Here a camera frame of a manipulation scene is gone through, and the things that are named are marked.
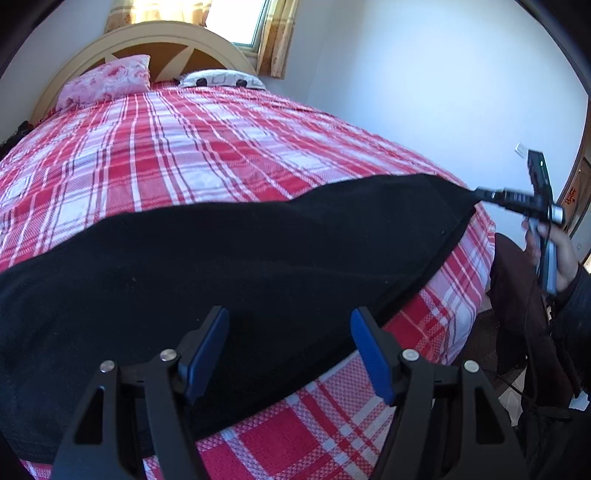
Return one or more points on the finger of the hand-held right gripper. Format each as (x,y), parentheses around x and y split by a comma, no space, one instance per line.
(487,194)

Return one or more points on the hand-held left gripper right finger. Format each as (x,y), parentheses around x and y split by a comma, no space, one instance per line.
(371,350)

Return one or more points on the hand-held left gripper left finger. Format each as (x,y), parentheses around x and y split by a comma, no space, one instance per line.
(210,350)

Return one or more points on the black pants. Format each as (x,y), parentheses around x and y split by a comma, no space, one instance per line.
(231,258)

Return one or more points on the person's right forearm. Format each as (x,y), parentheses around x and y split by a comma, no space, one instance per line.
(575,323)

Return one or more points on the person's right hand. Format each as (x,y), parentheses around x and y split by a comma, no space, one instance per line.
(565,258)

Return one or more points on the person's dark trousers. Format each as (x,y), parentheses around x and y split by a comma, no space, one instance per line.
(517,304)

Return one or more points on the red plaid bed blanket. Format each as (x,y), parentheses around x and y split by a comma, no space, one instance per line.
(184,152)

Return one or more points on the yellow patterned curtain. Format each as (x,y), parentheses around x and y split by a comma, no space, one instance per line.
(152,11)
(277,41)

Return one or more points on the white patterned pillow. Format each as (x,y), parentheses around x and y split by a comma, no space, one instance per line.
(217,77)

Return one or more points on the pink floral pillow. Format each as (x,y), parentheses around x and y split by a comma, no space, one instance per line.
(106,81)

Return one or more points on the dark cloth pile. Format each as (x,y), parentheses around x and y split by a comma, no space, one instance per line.
(14,136)

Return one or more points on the window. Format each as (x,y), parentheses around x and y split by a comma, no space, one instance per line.
(240,23)

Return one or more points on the beige wooden headboard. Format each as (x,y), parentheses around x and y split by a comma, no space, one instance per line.
(138,39)

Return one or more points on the wooden door frame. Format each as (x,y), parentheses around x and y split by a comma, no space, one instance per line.
(577,194)

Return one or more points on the white wall switch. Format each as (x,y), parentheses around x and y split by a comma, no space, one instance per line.
(521,150)

